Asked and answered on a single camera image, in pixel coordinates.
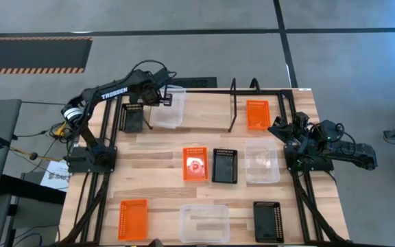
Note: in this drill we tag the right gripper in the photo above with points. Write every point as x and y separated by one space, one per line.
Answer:
300 125

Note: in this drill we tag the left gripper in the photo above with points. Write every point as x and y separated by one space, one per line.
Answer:
151 82

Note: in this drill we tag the clear plastic basket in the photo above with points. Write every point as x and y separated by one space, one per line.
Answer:
262 161
170 113
204 224

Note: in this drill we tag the orange plastic basket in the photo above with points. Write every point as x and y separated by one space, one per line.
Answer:
133 219
258 115
195 164

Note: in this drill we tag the black plastic basket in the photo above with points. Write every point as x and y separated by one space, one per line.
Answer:
225 166
132 120
267 223

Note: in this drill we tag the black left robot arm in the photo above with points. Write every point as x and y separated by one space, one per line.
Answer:
115 93

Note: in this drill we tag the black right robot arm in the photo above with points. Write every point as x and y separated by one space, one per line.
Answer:
355 154

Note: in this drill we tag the black power strip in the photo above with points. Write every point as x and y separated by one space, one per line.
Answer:
197 82

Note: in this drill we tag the white printed paper sign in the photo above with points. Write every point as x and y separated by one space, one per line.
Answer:
55 171

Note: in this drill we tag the black hazard-striped floor mat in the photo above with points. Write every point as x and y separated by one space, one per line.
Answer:
29 55

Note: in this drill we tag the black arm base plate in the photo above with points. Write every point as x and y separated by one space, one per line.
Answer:
77 164
317 167

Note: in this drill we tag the black aluminium rig frame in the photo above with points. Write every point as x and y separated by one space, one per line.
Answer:
86 206

